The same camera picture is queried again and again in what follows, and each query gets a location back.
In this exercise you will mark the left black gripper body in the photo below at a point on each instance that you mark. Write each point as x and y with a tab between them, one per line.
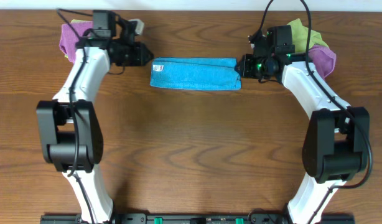
129	53

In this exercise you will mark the blue microfiber cloth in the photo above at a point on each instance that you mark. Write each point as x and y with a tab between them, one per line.
208	74

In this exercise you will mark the crumpled purple cloth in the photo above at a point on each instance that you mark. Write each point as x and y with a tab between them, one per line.
324	60

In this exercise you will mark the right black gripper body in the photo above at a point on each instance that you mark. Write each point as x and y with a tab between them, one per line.
257	67

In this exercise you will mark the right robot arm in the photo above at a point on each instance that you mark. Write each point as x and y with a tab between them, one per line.
335	147

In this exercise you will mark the folded purple cloth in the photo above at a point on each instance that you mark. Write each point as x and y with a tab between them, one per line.
69	39

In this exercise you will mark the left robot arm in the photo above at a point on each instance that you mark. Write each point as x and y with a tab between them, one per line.
69	130

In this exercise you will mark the crumpled green cloth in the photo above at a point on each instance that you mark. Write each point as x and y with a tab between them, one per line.
300	34

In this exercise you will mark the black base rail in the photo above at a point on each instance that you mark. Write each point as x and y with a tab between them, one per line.
142	218

